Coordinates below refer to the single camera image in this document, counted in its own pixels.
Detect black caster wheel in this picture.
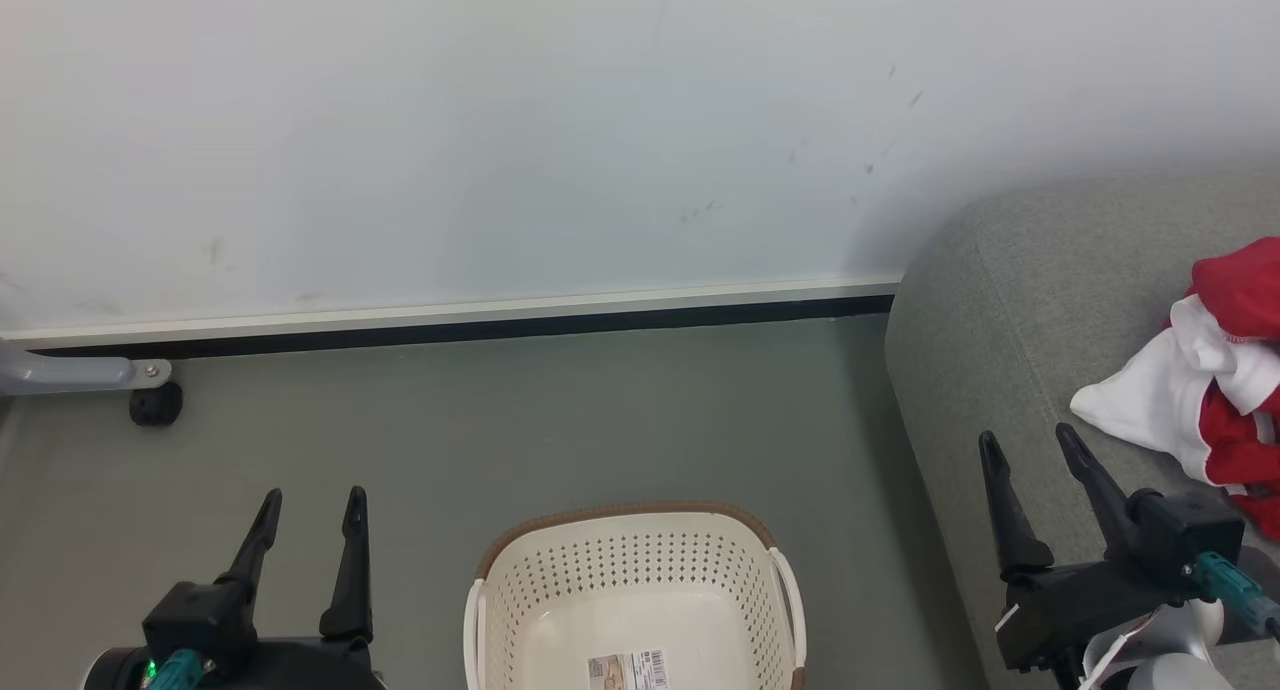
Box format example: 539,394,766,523
129,381,185,428

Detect teal right gripper cable plug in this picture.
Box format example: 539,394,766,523
1186,551,1280,639

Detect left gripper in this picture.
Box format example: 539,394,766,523
142,485,388,690

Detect cream perforated laundry basket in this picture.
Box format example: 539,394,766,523
462,501,808,690

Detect grey metal stand leg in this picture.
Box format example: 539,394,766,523
0,338,174,398

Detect red clothing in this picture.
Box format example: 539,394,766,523
1163,235,1280,543

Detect white clothing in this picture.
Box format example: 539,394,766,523
1069,293,1280,487

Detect teal left gripper cable plug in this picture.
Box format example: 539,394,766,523
140,649,207,690

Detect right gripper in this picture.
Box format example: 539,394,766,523
978,423,1247,676

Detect grey fabric sofa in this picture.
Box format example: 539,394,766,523
884,170,1280,690

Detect white and black baseboard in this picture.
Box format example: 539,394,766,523
0,275,903,358

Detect paper label with barcode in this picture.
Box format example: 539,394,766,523
587,649,670,690

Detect teal gripper cable plug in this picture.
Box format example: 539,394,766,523
1186,551,1280,639
140,649,207,690

